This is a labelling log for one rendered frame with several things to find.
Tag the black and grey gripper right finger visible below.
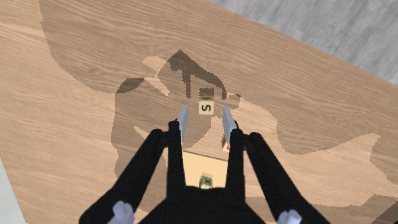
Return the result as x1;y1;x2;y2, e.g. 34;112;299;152
220;106;331;224

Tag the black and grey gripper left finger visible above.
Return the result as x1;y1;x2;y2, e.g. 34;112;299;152
78;105;191;224

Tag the tan flat mat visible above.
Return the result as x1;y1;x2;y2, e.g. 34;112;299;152
182;151;228;187

